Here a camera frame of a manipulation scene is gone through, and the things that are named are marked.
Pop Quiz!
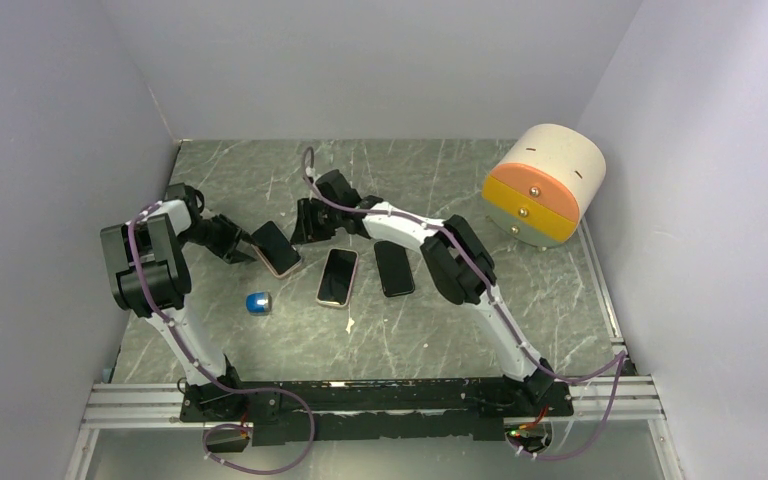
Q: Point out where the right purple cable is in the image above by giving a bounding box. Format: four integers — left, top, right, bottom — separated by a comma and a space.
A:
301, 146, 629, 463

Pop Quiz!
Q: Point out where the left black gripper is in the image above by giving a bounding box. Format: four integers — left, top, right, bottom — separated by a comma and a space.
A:
177, 214, 259, 264

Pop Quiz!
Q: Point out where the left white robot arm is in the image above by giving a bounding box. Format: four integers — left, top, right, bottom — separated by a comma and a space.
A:
100, 183, 256, 420

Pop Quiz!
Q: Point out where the aluminium frame rail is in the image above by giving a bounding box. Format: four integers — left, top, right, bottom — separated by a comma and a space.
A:
82, 362, 666, 428

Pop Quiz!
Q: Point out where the round drawer cabinet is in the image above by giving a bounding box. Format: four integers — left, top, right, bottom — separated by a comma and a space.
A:
481, 123, 606, 248

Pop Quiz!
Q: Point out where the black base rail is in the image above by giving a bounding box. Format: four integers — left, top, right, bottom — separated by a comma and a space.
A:
179, 377, 574, 446

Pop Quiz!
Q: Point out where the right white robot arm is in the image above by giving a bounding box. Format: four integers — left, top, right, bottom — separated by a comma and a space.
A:
293, 166, 554, 415

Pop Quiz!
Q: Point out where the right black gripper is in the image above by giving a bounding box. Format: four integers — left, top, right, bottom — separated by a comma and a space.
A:
291, 198, 342, 246

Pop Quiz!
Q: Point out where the beige phone case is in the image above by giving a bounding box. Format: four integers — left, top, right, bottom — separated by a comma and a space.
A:
315, 247, 360, 310

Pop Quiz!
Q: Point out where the black smartphone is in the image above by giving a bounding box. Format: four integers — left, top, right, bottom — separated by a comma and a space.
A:
318, 249, 357, 307

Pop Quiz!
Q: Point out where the black phone case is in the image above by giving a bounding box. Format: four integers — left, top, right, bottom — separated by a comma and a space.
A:
373, 241, 415, 298

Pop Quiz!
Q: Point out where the pink phone case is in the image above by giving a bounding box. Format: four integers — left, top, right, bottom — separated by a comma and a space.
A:
253, 247, 302, 278

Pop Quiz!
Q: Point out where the blue grey small cylinder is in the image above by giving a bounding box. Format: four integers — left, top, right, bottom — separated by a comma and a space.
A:
245, 292, 273, 316

